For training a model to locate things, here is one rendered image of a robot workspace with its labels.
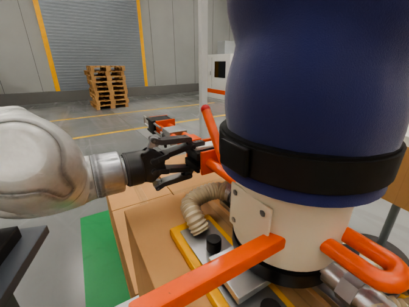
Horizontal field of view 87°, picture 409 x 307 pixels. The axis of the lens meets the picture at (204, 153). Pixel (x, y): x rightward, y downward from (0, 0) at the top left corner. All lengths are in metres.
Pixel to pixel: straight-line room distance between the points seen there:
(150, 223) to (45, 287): 1.51
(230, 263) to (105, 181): 0.28
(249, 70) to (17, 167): 0.24
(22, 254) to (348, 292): 0.99
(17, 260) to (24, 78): 9.43
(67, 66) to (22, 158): 9.85
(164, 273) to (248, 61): 0.37
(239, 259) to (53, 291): 1.74
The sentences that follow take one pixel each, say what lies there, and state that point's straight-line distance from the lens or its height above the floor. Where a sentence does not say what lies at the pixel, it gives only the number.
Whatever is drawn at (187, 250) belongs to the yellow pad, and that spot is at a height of 1.05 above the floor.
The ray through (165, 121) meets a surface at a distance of 0.81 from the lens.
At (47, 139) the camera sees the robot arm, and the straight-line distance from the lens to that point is 0.27.
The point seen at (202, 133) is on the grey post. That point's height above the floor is 0.09.
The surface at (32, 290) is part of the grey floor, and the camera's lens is 2.03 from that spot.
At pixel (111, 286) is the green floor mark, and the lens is 1.81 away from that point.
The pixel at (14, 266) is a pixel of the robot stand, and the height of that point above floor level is 0.75.
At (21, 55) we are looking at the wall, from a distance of 10.26.
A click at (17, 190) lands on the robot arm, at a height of 1.27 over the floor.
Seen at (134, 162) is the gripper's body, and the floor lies 1.19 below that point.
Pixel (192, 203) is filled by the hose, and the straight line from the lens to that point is 0.46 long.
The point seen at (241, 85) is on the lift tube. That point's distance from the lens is 0.25.
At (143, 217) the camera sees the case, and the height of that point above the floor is 1.04.
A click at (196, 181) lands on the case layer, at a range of 1.67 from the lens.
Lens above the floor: 1.38
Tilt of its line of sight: 23 degrees down
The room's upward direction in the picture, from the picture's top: straight up
